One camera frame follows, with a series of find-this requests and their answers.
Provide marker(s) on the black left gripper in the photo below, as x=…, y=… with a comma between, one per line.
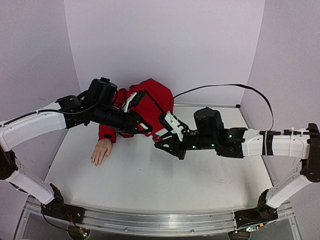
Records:
x=132, y=124

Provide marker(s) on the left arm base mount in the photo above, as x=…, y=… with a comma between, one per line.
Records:
x=58, y=209

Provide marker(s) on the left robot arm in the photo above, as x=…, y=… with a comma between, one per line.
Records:
x=22, y=129

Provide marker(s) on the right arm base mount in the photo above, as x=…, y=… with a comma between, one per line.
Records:
x=261, y=214

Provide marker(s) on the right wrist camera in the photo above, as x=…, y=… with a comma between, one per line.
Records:
x=173, y=125

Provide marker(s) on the aluminium front rail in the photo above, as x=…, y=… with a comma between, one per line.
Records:
x=160, y=224

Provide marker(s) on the red nail polish bottle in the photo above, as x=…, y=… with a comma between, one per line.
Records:
x=156, y=138

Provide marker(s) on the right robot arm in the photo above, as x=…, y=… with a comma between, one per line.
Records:
x=303, y=144

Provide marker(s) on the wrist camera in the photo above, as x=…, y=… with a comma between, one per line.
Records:
x=173, y=125
x=133, y=100

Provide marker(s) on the red jacket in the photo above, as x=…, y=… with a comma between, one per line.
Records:
x=152, y=105

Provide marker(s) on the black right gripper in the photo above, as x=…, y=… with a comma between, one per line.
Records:
x=178, y=144

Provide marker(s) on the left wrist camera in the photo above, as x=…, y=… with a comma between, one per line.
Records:
x=133, y=100

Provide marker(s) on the mannequin hand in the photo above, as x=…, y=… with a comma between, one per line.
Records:
x=101, y=151

